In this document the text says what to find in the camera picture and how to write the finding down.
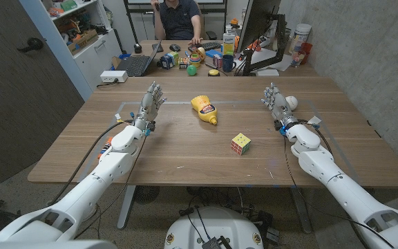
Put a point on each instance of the black keyboard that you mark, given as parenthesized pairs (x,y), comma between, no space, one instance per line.
(211,45)

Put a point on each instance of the white round canister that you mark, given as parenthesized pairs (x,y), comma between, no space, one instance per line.
(299,38)

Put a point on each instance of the green ball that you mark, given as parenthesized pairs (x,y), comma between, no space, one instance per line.
(191,70)

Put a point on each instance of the white and green carton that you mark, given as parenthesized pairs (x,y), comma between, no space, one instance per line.
(228,44)

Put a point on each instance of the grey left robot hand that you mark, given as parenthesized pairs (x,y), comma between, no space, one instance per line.
(149,105)

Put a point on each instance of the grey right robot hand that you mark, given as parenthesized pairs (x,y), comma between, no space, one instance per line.
(279,105)

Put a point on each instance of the dark open laptop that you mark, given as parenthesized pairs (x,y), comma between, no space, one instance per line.
(138,64)

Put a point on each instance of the green small box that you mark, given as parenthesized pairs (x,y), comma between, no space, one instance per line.
(175,57)

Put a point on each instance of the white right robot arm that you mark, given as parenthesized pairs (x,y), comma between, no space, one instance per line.
(340,186)

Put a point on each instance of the grey table leg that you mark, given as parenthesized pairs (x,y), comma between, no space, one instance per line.
(301,209)
(126,207)

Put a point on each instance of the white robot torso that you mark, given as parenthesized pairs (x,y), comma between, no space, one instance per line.
(213,228)

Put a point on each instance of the yellow mustard bottle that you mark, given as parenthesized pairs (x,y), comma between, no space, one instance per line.
(205,109)

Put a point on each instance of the colourful puzzle cube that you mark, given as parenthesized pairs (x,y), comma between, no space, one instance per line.
(240,143)

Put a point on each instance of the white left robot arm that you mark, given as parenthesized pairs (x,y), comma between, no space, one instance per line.
(92,181)

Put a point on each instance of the person in dark polo shirt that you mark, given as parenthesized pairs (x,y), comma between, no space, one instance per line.
(178,19)

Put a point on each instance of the black round fan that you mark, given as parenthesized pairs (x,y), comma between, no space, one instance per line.
(146,193)

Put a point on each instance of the dark blue small box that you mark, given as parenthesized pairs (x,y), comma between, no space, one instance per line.
(166,61)

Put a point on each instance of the cardboard box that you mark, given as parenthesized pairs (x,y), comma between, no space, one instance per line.
(83,41)

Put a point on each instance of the white flat box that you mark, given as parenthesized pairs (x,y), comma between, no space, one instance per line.
(267,72)

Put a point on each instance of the dark blue mug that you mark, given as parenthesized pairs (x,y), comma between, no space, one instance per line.
(227,63)

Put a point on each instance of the black computer mouse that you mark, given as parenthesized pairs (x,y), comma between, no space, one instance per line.
(175,47)

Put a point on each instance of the glue stick with orange caps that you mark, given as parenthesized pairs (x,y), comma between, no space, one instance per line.
(105,148)

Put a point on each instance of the black computer monitor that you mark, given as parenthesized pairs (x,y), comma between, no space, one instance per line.
(257,20)

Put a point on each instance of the white baseball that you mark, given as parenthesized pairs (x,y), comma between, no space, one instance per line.
(293,102)

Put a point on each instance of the white paper tag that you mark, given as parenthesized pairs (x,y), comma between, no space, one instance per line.
(314,120)

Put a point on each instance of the white power box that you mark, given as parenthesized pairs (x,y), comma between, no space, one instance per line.
(114,76)

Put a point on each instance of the yellow push button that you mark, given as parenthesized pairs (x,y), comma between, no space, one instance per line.
(213,72)

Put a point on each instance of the red cup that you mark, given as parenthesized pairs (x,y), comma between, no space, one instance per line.
(306,51)

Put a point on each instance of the white shelf cabinet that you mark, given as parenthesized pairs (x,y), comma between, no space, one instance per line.
(81,45)

